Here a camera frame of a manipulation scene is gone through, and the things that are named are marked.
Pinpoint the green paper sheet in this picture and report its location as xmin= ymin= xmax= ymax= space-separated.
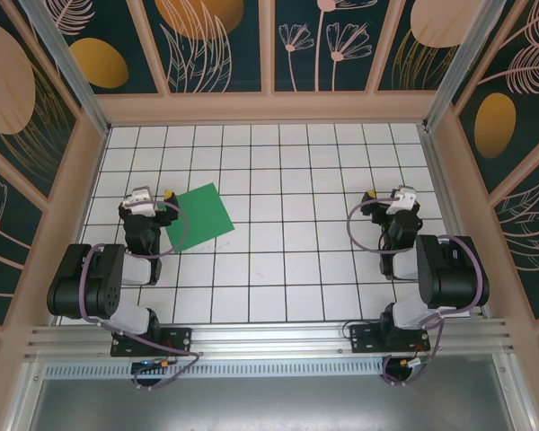
xmin=164 ymin=182 xmax=235 ymax=255

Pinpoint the small black adapter board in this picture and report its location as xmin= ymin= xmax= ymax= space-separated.
xmin=131 ymin=357 xmax=174 ymax=374

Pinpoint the small white yellow connector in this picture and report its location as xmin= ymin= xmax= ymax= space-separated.
xmin=397 ymin=356 xmax=432 ymax=372

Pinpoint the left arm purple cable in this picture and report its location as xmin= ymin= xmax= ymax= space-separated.
xmin=78 ymin=199 xmax=202 ymax=391

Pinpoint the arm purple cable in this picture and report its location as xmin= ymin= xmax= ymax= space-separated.
xmin=347 ymin=196 xmax=485 ymax=388
xmin=78 ymin=199 xmax=202 ymax=391

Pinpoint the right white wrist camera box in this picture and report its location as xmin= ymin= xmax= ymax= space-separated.
xmin=384 ymin=184 xmax=418 ymax=216

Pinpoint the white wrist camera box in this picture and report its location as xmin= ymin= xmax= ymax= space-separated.
xmin=384 ymin=184 xmax=418 ymax=216
xmin=123 ymin=188 xmax=159 ymax=217

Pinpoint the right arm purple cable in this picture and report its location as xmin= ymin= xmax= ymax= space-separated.
xmin=347 ymin=196 xmax=485 ymax=388

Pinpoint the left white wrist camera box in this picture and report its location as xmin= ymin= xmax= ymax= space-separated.
xmin=123 ymin=188 xmax=159 ymax=217

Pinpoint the aluminium side rail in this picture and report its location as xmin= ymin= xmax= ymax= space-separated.
xmin=420 ymin=125 xmax=485 ymax=319

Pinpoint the aluminium frame post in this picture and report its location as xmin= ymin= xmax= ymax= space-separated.
xmin=423 ymin=0 xmax=509 ymax=132
xmin=17 ymin=0 xmax=111 ymax=136

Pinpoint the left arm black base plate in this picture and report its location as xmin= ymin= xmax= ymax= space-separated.
xmin=110 ymin=326 xmax=193 ymax=358

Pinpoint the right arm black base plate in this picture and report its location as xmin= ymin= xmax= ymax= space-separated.
xmin=349 ymin=323 xmax=431 ymax=355

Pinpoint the long aluminium mounting rail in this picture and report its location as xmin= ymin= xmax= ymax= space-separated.
xmin=24 ymin=317 xmax=517 ymax=360

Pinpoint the grey slotted cable duct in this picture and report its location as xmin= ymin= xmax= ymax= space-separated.
xmin=44 ymin=362 xmax=387 ymax=380

